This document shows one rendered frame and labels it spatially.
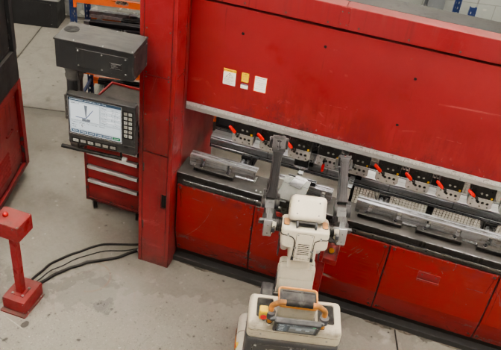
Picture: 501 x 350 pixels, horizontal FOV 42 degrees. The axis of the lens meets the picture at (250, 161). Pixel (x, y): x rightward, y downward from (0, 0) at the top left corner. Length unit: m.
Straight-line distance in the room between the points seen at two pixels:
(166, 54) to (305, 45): 0.86
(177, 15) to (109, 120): 0.77
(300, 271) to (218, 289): 1.18
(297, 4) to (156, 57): 0.95
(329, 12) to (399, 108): 0.73
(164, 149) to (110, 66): 0.83
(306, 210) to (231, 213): 1.10
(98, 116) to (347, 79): 1.55
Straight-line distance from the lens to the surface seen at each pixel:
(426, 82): 4.04
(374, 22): 3.91
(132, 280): 5.14
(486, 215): 4.85
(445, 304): 4.89
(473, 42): 3.91
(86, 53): 4.02
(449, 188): 4.40
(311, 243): 3.85
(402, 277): 4.76
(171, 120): 4.38
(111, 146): 4.26
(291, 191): 4.46
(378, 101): 4.13
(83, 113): 4.22
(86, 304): 5.01
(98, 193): 5.60
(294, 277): 4.09
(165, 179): 4.67
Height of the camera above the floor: 3.70
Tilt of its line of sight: 35 degrees down
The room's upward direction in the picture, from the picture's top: 7 degrees clockwise
